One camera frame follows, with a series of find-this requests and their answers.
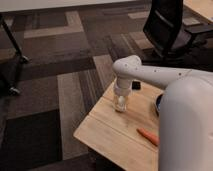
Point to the dark blue bowl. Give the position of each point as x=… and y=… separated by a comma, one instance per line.
x=157, y=103

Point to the black office chair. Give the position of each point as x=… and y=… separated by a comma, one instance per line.
x=164, y=29

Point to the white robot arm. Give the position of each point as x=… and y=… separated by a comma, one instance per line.
x=185, y=115

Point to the white sponge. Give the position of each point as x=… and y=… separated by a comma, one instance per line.
x=120, y=102

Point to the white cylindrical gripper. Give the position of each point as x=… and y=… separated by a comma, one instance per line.
x=122, y=87

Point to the small black block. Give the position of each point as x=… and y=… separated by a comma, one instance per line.
x=136, y=85

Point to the wooden desk top corner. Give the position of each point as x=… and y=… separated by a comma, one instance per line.
x=202, y=7

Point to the orange carrot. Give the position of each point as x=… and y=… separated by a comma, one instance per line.
x=151, y=137

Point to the black chair base left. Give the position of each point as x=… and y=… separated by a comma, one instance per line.
x=9, y=68

